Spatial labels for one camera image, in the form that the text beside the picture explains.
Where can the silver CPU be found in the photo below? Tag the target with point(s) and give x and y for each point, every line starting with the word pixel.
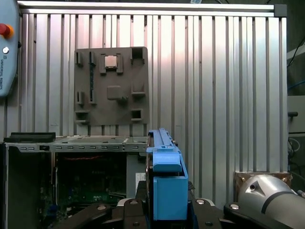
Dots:
pixel 110 60

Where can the grey power supply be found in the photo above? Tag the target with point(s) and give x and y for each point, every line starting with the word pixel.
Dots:
pixel 135 167

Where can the pale blue teach pendant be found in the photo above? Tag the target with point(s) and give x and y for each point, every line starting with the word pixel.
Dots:
pixel 9 59

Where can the green motherboard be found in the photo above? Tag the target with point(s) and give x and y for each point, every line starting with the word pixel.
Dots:
pixel 95 196

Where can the hard disk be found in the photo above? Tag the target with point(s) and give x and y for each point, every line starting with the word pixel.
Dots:
pixel 169 190

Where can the grey parts rack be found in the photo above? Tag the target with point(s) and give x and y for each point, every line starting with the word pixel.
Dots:
pixel 114 112

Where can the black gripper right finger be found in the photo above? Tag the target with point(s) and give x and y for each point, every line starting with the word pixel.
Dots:
pixel 238 217

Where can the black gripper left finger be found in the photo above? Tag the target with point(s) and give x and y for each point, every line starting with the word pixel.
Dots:
pixel 95 214

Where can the black open PC case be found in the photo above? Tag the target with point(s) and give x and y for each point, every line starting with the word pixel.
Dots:
pixel 83 144

